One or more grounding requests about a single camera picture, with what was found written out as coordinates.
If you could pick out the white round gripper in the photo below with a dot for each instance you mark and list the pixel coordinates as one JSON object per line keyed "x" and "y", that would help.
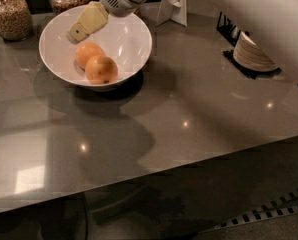
{"x": 118, "y": 1}

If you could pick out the orange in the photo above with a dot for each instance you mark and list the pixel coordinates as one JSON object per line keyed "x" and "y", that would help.
{"x": 101, "y": 70}
{"x": 86, "y": 51}

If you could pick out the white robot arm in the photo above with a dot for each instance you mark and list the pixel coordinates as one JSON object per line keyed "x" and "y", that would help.
{"x": 272, "y": 23}

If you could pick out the white ceramic bowl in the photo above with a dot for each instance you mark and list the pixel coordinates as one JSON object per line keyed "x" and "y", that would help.
{"x": 127, "y": 41}

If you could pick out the white folded table sign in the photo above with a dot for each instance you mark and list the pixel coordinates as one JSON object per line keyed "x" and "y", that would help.
{"x": 172, "y": 10}

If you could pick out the large glass cereal jar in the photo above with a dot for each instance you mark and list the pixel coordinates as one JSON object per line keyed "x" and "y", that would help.
{"x": 15, "y": 20}

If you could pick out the stack of beige plates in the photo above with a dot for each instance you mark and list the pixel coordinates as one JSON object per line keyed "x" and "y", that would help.
{"x": 249, "y": 55}

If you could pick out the black white striped floor strip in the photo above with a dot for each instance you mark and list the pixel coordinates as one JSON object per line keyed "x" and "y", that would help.
{"x": 285, "y": 205}

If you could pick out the black wire plate rack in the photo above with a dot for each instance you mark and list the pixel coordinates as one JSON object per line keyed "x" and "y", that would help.
{"x": 231, "y": 33}

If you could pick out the table pedestal base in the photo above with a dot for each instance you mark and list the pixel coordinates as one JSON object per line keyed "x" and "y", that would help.
{"x": 64, "y": 219}

